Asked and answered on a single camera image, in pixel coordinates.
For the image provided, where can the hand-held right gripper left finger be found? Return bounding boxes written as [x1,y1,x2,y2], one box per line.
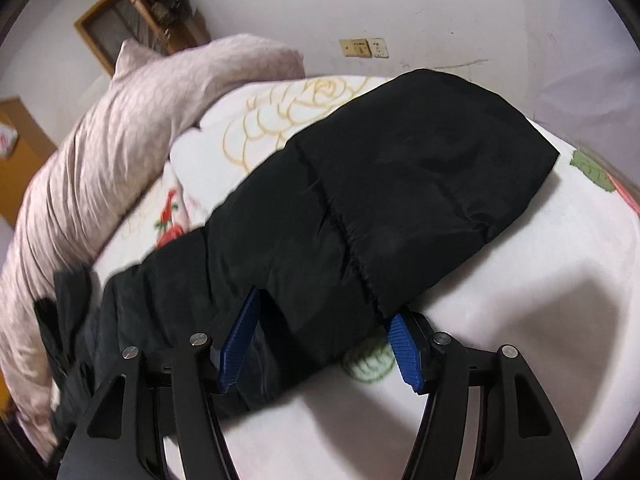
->
[57,287,263,480]

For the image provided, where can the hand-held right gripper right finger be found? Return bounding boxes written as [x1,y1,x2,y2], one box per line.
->
[387,312,583,480]

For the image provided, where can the black padded jacket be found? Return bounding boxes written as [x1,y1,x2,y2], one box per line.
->
[34,68,561,453]

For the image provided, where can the dark hanging clothes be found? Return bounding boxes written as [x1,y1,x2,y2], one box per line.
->
[127,0,201,41]

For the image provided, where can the white floral blanket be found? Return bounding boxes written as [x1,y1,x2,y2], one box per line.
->
[95,75,640,480]

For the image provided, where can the pink quilt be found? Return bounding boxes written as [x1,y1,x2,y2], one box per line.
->
[0,33,307,448]

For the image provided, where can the wooden cabinet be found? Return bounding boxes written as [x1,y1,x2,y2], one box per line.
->
[0,96,58,228]

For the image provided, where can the white plastic bag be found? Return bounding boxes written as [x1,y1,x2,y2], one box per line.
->
[0,122,20,159]

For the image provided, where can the yellowed wall socket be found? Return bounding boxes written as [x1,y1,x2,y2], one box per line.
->
[339,38,372,59]

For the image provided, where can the wooden frame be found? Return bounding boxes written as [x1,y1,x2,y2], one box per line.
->
[74,0,211,78]

